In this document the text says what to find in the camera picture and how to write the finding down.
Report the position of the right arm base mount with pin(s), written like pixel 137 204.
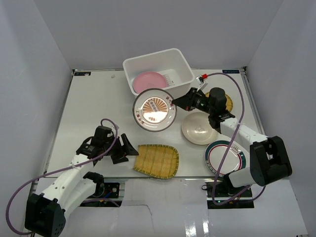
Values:
pixel 243 201

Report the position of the cream white plate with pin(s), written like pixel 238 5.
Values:
pixel 196 129

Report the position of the pink plastic plate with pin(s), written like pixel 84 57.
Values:
pixel 148 80

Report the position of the orange sunburst pattern plate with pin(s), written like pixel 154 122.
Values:
pixel 153 110

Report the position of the fan-shaped bamboo woven tray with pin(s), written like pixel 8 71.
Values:
pixel 157 160

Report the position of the blue table label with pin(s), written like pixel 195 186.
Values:
pixel 231 71
pixel 77 74

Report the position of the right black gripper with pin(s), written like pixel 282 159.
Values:
pixel 186 102

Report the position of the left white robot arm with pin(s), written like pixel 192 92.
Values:
pixel 47 213

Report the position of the green red rimmed plate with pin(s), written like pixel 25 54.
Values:
pixel 237 157

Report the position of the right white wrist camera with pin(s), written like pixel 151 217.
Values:
pixel 201 79

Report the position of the left blue table label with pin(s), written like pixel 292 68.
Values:
pixel 77 74

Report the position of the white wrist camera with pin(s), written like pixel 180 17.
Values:
pixel 201 79
pixel 114 127

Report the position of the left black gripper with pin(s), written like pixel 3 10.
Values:
pixel 119 150

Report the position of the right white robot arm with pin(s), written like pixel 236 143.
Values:
pixel 268 162

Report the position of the white plastic bin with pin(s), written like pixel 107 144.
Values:
pixel 169 63

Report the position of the round bamboo woven plate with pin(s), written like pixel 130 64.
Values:
pixel 229 102

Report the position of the right blue table label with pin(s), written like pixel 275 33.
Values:
pixel 231 71

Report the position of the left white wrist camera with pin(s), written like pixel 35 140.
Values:
pixel 114 127

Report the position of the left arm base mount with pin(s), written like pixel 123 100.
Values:
pixel 106 196

